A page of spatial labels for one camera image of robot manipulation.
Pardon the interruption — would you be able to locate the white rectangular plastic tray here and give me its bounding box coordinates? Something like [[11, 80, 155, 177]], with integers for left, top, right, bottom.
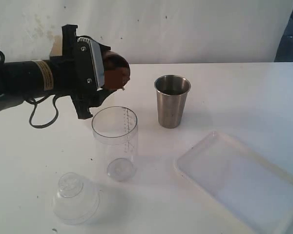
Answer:
[[174, 131, 293, 234]]

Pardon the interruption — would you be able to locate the stainless steel tumbler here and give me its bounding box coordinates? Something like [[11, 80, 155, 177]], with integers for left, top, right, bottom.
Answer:
[[154, 75, 191, 129]]

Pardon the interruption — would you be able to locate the clear plastic shaker cup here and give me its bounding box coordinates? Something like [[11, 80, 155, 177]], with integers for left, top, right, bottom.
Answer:
[[91, 106, 138, 181]]

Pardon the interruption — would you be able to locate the clear dome shaker lid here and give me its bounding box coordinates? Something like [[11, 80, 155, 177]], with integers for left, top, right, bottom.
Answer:
[[52, 172, 100, 225]]

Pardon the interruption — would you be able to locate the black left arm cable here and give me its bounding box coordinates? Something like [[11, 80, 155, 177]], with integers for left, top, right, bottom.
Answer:
[[23, 94, 73, 129]]

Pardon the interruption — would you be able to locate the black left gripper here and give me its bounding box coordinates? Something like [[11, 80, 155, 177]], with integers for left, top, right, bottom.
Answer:
[[50, 24, 116, 119]]

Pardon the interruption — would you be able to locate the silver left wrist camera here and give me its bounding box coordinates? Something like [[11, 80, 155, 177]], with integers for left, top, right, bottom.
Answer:
[[77, 36, 105, 91]]

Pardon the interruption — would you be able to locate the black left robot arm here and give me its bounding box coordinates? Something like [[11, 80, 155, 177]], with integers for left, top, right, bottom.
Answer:
[[0, 24, 111, 119]]

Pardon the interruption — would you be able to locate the brown wooden round cup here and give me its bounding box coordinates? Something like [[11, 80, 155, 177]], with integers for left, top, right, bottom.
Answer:
[[102, 51, 130, 91]]

